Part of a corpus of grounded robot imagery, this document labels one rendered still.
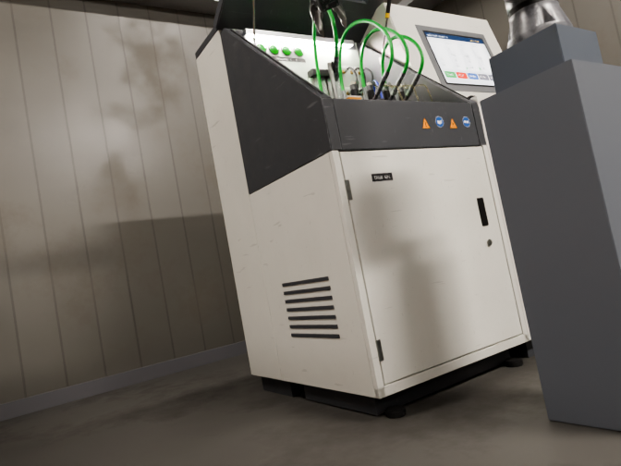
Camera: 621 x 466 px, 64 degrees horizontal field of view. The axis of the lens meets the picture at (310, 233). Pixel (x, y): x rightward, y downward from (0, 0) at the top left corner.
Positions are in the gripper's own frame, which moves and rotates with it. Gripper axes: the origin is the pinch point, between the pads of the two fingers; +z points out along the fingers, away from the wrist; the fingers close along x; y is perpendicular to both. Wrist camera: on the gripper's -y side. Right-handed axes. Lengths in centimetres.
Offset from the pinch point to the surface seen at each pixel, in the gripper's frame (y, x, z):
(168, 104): -159, -93, 55
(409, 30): -43, 39, 29
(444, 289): 65, -2, 68
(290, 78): 15.8, -20.2, 3.0
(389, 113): 28.8, 4.2, 21.8
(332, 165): 46, -20, 20
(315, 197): 43, -28, 30
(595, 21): -98, 166, 94
